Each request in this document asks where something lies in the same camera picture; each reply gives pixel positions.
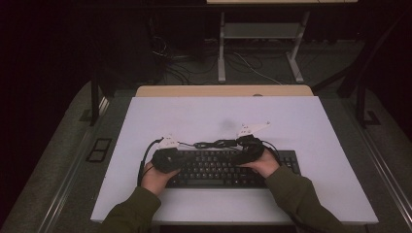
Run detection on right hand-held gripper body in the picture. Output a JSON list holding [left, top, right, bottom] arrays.
[[234, 121, 271, 166]]

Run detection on tangle of black floor cables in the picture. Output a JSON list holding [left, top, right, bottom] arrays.
[[150, 35, 218, 85]]

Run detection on person's right hand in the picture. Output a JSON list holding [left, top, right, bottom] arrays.
[[239, 148, 281, 179]]

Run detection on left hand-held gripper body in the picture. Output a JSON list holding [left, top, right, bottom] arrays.
[[151, 134, 183, 174]]

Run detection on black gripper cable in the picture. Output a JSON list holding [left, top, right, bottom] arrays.
[[260, 140, 283, 164], [137, 137, 164, 187]]

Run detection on desk with white metal frame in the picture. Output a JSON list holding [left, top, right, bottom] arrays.
[[206, 0, 359, 84]]

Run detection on white floor cable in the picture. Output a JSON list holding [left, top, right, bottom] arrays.
[[232, 51, 283, 85]]

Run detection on black computer keyboard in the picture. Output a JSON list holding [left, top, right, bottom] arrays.
[[164, 149, 302, 189]]

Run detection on black keyboard cable with plug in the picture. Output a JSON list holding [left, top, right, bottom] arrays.
[[178, 139, 247, 150]]

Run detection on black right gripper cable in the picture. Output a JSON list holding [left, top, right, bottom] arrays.
[[260, 140, 283, 164]]

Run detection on black slanted stand bar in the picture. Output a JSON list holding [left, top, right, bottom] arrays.
[[311, 13, 412, 98]]

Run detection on person's left hand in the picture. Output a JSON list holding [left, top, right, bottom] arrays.
[[140, 162, 181, 197]]

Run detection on black upright metal stand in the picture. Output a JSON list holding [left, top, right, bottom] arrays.
[[89, 69, 110, 127], [355, 82, 382, 129]]

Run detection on metal floor rail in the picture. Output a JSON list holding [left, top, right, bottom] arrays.
[[37, 129, 98, 233], [343, 100, 412, 221]]

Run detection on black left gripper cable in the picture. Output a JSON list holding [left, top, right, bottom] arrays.
[[137, 137, 164, 187]]

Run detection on black floor socket panel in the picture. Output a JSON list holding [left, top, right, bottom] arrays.
[[86, 138, 114, 163]]

